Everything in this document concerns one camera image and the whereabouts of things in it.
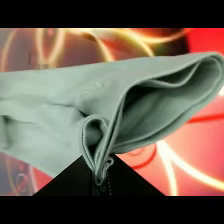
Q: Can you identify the pale green shirt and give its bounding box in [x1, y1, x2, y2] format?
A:
[0, 51, 224, 186]

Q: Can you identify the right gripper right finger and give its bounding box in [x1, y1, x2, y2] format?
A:
[98, 153, 166, 197]

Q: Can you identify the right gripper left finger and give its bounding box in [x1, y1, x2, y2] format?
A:
[32, 155, 98, 197]

